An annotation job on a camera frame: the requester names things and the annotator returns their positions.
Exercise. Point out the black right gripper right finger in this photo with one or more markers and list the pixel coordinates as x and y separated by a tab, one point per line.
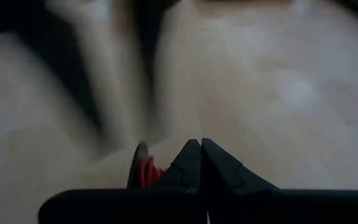
275	208

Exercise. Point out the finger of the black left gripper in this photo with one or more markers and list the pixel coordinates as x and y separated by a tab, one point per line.
64	68
148	46

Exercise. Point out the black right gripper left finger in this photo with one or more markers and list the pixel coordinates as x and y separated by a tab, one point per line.
120	208

